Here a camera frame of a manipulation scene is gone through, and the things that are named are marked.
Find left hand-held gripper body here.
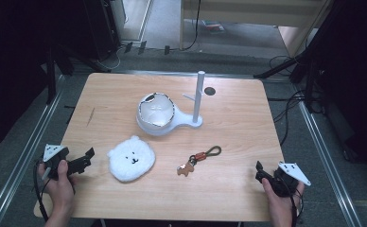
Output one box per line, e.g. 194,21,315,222
42,144,70,182

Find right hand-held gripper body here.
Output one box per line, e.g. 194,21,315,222
271,161,312,199

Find person's right hand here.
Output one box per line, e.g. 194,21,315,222
261,177,306,223

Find person's left hand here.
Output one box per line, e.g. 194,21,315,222
37,159,78,218

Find white fluffy bear pouch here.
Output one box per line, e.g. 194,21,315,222
106,134,157,183

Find white bowl with speckled rim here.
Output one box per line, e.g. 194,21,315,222
136,92,176,129

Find black tripod stand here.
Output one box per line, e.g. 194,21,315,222
253,0,346,114

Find colourful book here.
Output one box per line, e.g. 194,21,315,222
202,20,226,34

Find light wooden cabinet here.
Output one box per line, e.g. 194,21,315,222
179,0,335,59

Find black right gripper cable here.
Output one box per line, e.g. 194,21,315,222
275,176,305,227

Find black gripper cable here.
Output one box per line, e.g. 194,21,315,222
32,157,51,223
275,176,305,227

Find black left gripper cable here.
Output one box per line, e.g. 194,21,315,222
32,157,51,223

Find metal floor rail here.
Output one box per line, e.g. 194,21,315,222
0,74,66,227
298,100,364,227

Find keychain with brown dog charm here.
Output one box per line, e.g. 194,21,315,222
176,145,222,178

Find black floor cables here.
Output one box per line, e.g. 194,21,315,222
267,55,326,148

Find white stand with peg post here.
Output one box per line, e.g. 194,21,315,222
136,70,206,137

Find white floor cable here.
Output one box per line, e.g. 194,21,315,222
95,44,126,72

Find black hanging cable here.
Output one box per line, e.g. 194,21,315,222
181,0,202,52

